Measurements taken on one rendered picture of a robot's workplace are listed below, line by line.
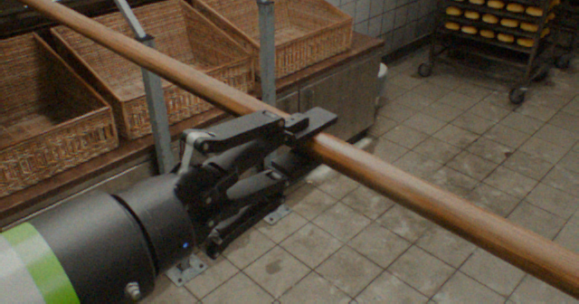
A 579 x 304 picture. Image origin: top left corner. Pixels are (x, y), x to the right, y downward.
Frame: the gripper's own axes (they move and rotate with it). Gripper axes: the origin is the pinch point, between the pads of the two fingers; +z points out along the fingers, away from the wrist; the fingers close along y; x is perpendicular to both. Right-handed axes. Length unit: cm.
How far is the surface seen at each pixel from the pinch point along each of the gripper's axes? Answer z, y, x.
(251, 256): 60, 119, -82
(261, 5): 83, 25, -97
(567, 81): 317, 118, -51
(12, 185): -7, 59, -106
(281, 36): 133, 60, -138
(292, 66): 107, 58, -106
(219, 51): 84, 50, -126
